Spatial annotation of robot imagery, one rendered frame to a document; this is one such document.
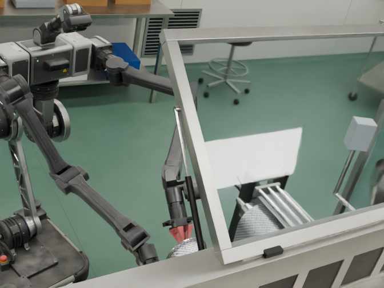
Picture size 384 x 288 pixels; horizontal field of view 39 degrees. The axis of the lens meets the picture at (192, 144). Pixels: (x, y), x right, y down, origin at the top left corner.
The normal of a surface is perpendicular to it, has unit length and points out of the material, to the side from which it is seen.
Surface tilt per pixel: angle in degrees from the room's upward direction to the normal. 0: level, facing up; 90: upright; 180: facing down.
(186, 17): 90
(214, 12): 90
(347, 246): 90
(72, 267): 0
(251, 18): 90
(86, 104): 0
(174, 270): 0
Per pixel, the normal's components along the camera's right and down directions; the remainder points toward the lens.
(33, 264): 0.18, -0.83
